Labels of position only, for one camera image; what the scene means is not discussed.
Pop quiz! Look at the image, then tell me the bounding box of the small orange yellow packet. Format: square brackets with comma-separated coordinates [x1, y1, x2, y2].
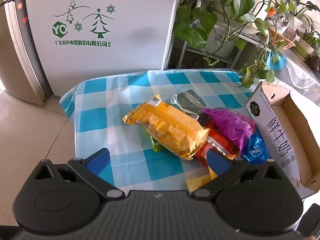
[186, 165, 218, 193]

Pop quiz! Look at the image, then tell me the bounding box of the blue checked tablecloth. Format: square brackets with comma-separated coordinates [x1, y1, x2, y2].
[59, 69, 319, 200]

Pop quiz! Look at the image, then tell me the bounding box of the silver clear snack packet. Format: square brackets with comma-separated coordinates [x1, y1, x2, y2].
[171, 89, 207, 120]

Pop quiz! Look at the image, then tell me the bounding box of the wicker basket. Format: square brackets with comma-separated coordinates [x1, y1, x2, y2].
[260, 26, 295, 52]

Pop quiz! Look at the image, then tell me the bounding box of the yellow snack packet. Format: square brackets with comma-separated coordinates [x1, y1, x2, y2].
[122, 94, 210, 160]

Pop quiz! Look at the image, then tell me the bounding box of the green snack packet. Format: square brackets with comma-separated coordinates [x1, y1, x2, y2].
[141, 126, 170, 153]

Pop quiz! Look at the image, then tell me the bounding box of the white refrigerator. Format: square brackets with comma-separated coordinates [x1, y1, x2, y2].
[2, 0, 184, 105]

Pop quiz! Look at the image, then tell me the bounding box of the green white plant pot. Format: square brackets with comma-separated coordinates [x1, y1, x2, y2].
[292, 39, 315, 60]

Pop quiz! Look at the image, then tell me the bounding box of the brown teapot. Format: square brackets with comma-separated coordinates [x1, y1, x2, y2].
[307, 54, 320, 72]

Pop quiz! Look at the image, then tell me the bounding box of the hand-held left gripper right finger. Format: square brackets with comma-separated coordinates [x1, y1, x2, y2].
[191, 149, 283, 201]

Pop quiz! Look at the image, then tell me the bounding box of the white wire rack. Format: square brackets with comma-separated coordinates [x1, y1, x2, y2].
[179, 0, 260, 69]

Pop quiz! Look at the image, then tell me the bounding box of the small potted plant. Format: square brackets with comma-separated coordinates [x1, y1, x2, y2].
[297, 2, 320, 48]

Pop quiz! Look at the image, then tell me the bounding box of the cardboard box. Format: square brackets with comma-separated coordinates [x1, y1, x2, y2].
[245, 81, 320, 193]

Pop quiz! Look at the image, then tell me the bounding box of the purple snack packet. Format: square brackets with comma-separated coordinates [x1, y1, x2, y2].
[200, 107, 257, 157]

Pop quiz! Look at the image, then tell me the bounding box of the large white plant pot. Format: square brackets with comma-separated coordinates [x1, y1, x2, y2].
[250, 0, 278, 22]

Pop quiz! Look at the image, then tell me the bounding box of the patterned table cover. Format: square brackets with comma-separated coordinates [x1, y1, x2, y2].
[272, 55, 320, 115]

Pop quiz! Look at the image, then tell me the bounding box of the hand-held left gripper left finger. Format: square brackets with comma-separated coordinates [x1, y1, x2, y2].
[32, 148, 125, 201]

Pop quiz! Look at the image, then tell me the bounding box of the black cable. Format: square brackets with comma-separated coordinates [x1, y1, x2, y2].
[190, 58, 208, 68]

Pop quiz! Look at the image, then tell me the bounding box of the blue snack packet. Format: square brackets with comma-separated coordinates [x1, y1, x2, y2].
[240, 133, 272, 165]

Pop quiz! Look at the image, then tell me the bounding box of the red snack packet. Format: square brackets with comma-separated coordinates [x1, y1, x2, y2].
[194, 114, 240, 167]

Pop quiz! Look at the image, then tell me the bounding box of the small white plant pot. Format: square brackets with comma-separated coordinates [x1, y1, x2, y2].
[205, 22, 240, 58]

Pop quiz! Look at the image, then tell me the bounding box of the blue round mat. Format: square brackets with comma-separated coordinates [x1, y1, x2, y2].
[265, 50, 287, 71]

